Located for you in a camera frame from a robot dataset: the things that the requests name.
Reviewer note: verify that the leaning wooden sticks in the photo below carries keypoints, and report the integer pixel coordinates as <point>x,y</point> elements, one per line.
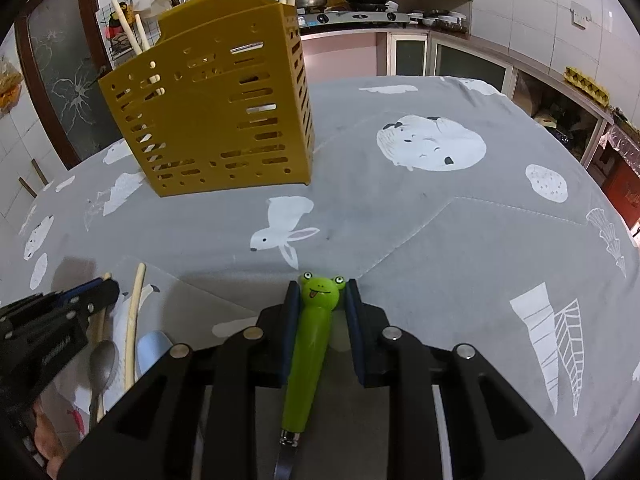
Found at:
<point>31,177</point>

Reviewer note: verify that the plastic covered side table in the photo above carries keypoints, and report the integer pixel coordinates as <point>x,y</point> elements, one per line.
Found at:
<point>625,142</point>

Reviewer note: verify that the yellow egg carton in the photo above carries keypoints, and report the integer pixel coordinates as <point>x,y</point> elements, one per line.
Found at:
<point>587,85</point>

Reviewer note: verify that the hanging plastic bag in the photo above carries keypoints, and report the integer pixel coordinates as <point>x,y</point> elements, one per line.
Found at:
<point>7,87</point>

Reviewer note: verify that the brown door with frosted glass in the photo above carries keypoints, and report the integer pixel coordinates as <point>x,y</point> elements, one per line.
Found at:
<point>65,60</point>

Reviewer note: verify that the red box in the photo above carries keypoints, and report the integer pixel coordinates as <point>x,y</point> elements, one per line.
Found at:
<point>625,187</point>

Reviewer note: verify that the steel gas stove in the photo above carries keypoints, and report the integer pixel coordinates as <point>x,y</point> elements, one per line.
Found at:
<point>350,17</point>

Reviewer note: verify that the steel counter cabinet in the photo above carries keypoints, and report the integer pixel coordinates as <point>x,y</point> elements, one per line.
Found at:
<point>450,60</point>

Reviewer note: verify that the dishes on counter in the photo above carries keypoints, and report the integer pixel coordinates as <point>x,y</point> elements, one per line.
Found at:
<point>440,19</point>

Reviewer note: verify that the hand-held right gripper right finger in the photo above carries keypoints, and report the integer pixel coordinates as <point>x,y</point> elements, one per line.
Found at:
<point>354,330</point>

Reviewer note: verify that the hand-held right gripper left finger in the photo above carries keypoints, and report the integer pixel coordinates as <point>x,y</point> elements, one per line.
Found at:
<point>291,320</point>

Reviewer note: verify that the person's left hand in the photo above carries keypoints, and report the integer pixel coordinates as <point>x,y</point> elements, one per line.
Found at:
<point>47,435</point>

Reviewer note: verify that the blue plastic spoon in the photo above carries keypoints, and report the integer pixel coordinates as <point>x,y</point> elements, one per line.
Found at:
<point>150,350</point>

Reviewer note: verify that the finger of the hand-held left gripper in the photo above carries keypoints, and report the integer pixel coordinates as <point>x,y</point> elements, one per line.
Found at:
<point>75,288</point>
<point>100,297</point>

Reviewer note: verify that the grey animal print tablecloth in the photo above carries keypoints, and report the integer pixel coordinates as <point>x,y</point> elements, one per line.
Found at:
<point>400,220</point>

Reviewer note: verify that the white wall socket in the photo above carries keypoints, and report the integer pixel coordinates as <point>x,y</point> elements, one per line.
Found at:
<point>580,15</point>

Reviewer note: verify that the yellow slotted utensil holder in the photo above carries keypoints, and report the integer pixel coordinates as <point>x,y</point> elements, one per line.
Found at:
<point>215,125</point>

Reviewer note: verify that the metal spoon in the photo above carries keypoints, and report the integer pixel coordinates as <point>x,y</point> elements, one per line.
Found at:
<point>103,360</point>

